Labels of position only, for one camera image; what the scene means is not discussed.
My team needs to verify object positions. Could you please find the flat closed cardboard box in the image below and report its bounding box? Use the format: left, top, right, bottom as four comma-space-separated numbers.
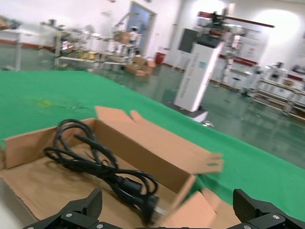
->
125, 63, 152, 77

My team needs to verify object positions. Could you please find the cardboard box on rack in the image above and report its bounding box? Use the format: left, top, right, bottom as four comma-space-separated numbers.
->
114, 31, 131, 43

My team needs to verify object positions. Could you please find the open cardboard box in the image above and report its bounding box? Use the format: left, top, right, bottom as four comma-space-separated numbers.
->
132, 55, 157, 70

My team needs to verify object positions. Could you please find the cardboard box with oval hole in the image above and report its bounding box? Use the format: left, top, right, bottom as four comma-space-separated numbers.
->
0, 105, 224, 229

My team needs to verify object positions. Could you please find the white tube frame rack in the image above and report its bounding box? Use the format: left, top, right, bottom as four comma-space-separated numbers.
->
101, 22, 141, 72

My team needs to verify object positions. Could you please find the cardboard box with round hole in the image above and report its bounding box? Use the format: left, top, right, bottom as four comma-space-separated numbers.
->
157, 188, 244, 229

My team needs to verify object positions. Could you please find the metal storage rack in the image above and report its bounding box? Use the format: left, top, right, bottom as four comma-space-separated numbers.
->
39, 20, 101, 69

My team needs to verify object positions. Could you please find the blue door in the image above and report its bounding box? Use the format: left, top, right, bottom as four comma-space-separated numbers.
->
128, 1, 157, 58

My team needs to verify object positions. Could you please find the green tablecloth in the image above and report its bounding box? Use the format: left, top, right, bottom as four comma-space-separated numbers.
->
0, 69, 305, 222

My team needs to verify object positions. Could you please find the white table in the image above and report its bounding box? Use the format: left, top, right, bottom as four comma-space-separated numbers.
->
0, 28, 24, 72

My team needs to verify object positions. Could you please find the red framed wall poster board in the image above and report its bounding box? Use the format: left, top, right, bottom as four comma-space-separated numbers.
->
196, 11, 275, 70

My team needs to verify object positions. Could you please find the black panel on stand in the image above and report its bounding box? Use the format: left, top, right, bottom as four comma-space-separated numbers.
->
178, 28, 200, 52

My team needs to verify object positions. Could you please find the tube frame workbench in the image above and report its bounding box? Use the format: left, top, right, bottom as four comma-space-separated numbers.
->
243, 63, 305, 120

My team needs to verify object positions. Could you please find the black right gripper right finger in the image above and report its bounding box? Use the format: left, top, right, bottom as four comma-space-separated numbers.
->
228, 188, 305, 229

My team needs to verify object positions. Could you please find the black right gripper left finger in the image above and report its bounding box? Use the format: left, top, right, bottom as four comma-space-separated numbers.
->
23, 187, 105, 229

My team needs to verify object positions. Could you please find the white pedestal robot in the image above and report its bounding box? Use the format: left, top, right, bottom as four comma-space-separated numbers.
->
164, 10, 239, 124

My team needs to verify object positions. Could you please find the black power cable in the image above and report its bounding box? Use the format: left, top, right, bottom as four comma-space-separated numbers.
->
44, 119, 167, 226

